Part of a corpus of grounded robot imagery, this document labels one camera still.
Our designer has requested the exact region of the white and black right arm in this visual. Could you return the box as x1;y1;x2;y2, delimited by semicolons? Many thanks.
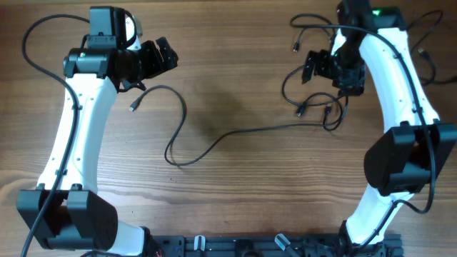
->
302;1;456;253

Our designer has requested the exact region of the thin black micro USB cable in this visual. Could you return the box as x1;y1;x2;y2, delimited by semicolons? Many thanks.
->
129;84;349;168

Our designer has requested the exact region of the thick black USB cable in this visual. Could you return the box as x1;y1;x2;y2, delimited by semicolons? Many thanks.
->
406;9;457;87

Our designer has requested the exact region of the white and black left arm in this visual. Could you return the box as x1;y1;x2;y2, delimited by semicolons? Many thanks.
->
16;37;178;256

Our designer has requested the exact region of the thin black cable with barrel plug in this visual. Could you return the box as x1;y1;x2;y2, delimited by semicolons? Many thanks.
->
281;28;346;118

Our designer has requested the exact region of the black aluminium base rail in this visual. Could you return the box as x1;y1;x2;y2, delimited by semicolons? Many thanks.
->
149;233;404;257

